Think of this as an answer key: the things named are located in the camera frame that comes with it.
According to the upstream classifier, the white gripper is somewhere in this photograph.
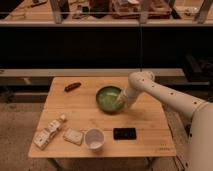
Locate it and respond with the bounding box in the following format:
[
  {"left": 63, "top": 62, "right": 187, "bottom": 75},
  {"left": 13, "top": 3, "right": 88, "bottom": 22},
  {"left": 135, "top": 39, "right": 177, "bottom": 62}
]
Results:
[{"left": 116, "top": 88, "right": 138, "bottom": 108}]

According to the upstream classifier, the green ceramic bowl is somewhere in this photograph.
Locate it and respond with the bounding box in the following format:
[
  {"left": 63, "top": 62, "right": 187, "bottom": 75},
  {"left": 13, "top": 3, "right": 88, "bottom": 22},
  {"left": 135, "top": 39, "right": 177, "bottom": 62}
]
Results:
[{"left": 96, "top": 86, "right": 124, "bottom": 113}]

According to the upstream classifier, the white squeeze bottle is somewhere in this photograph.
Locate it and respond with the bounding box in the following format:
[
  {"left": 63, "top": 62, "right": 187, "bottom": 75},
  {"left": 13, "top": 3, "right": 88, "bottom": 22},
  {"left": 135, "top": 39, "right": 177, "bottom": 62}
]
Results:
[{"left": 33, "top": 115, "right": 66, "bottom": 150}]

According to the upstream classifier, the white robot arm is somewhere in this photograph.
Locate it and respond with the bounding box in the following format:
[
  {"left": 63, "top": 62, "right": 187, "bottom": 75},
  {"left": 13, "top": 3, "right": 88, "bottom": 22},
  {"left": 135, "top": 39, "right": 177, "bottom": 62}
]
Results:
[{"left": 117, "top": 71, "right": 213, "bottom": 171}]

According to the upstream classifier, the black smartphone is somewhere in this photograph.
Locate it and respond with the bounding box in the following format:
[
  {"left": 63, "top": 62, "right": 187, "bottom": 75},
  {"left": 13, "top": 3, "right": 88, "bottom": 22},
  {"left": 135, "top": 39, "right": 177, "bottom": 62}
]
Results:
[{"left": 113, "top": 128, "right": 137, "bottom": 140}]

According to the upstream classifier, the wooden table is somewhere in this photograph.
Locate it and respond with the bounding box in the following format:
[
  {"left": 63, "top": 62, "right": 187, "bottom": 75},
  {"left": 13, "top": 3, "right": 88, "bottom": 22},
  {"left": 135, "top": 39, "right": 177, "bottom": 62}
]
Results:
[{"left": 28, "top": 77, "right": 176, "bottom": 159}]

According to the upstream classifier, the white paper cup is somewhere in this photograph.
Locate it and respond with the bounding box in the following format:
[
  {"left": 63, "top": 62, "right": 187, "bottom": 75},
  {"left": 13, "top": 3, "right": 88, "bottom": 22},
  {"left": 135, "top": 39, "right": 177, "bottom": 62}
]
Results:
[{"left": 84, "top": 128, "right": 105, "bottom": 152}]

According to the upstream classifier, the brown sausage toy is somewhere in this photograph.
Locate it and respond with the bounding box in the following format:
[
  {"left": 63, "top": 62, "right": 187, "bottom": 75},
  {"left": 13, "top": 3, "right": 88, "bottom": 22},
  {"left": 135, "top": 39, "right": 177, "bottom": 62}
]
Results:
[{"left": 64, "top": 82, "right": 81, "bottom": 92}]

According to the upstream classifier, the white sponge block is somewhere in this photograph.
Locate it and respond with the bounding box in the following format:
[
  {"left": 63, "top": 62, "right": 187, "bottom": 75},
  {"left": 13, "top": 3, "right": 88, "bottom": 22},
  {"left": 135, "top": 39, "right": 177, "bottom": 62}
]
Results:
[{"left": 63, "top": 128, "right": 83, "bottom": 145}]

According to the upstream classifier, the long wooden shelf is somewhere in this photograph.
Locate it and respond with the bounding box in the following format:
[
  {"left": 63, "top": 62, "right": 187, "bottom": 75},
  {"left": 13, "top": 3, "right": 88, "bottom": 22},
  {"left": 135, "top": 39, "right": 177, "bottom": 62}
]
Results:
[{"left": 0, "top": 0, "right": 213, "bottom": 27}]

